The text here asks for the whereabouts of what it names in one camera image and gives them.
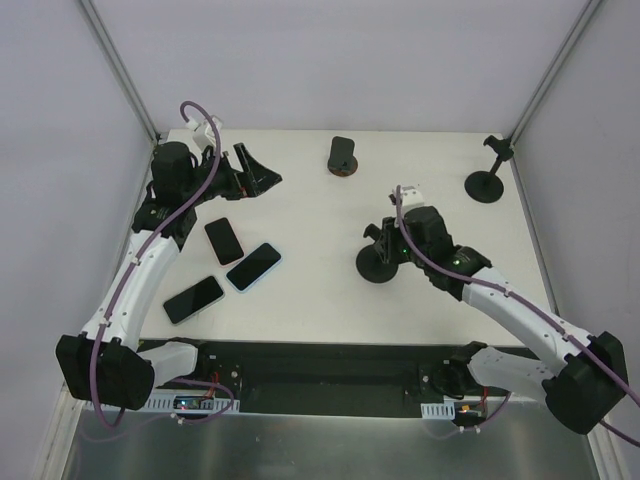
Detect left aluminium frame post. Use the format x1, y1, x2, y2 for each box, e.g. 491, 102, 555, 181
75, 0, 161, 143

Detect left white cable duct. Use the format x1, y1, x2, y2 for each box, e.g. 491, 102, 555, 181
141, 393, 240, 415

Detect green case phone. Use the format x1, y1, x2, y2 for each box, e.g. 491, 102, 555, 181
163, 276, 224, 325

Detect white cable duct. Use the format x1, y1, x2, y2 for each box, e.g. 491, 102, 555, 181
420, 402, 456, 421
141, 393, 240, 415

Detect right aluminium frame post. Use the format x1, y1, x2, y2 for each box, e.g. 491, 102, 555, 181
507, 0, 606, 146

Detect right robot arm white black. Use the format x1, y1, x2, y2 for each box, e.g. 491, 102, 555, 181
356, 206, 639, 434

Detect pink case phone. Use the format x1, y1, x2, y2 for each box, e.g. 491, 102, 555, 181
204, 217, 245, 266

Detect black round base phone stand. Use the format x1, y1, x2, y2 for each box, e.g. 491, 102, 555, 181
356, 241, 399, 284

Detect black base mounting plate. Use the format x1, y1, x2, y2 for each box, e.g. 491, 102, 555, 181
185, 340, 488, 418

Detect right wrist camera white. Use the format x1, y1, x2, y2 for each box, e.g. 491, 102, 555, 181
389, 185, 426, 215

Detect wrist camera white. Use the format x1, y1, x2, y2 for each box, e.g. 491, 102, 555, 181
185, 115, 217, 151
389, 185, 426, 215

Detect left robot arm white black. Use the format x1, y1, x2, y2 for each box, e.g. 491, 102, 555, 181
55, 141, 282, 410

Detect black tall corner phone stand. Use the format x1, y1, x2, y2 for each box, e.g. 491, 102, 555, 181
464, 135, 514, 204

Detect right white cable duct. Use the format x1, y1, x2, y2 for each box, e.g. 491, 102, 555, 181
420, 402, 456, 421

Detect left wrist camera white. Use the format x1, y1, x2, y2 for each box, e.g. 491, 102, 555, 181
185, 115, 217, 151

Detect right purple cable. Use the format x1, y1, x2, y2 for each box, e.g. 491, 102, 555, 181
394, 185, 640, 446

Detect aluminium frame post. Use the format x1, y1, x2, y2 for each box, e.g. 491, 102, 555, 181
507, 0, 606, 146
75, 0, 161, 143

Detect black stand with brown base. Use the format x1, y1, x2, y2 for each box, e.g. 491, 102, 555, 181
327, 136, 358, 177

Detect light blue case phone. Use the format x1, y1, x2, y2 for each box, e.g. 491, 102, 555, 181
226, 243, 282, 292

